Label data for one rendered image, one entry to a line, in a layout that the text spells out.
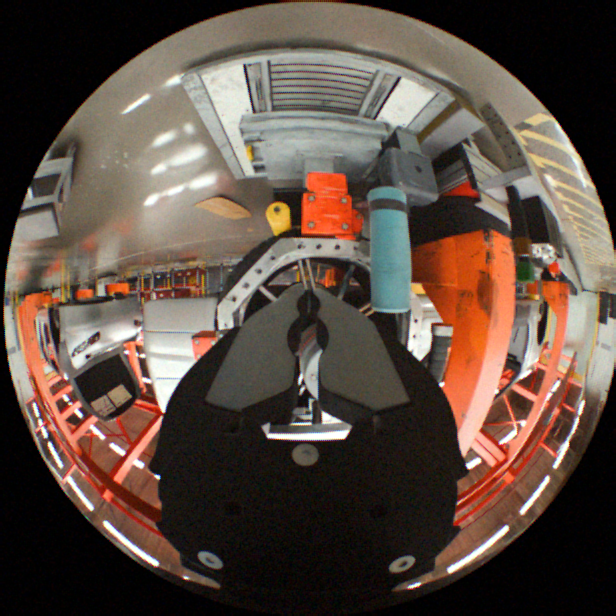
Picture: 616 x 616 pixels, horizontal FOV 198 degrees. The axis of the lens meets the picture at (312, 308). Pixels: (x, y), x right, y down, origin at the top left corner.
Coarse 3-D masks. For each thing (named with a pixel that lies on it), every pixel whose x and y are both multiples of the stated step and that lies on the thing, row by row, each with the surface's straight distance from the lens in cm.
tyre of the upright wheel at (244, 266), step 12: (300, 228) 59; (276, 240) 58; (252, 252) 58; (264, 252) 57; (240, 264) 59; (252, 264) 58; (228, 276) 60; (240, 276) 58; (228, 288) 59; (216, 312) 62; (216, 324) 62
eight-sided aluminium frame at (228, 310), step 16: (288, 240) 49; (304, 240) 49; (320, 240) 49; (336, 240) 50; (272, 256) 53; (288, 256) 52; (304, 256) 53; (320, 256) 53; (336, 256) 54; (352, 256) 52; (368, 256) 51; (256, 272) 49; (272, 272) 53; (240, 288) 50; (256, 288) 53; (224, 304) 51; (240, 304) 50; (416, 304) 58; (224, 320) 51; (400, 320) 63; (416, 320) 60; (400, 336) 63; (416, 336) 60; (416, 352) 62; (304, 416) 66
